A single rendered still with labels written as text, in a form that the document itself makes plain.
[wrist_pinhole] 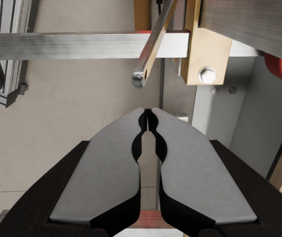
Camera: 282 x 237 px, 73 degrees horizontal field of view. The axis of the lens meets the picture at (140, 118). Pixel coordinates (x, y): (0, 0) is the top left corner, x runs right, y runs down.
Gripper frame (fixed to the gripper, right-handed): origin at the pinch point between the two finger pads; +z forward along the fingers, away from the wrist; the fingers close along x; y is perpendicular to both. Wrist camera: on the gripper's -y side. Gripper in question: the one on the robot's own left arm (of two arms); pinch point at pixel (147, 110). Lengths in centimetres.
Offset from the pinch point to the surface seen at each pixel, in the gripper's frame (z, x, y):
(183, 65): 16.7, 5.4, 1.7
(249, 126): 32.4, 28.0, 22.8
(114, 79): 101, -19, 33
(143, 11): 93, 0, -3
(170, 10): 7.0, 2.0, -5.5
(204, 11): 12.1, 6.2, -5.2
